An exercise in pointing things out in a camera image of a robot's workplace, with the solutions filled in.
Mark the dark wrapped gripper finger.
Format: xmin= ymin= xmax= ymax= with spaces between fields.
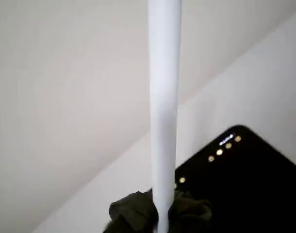
xmin=166 ymin=189 xmax=213 ymax=233
xmin=102 ymin=188 xmax=160 ymax=233

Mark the black tablet with white circle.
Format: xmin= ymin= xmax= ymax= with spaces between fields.
xmin=172 ymin=124 xmax=296 ymax=233

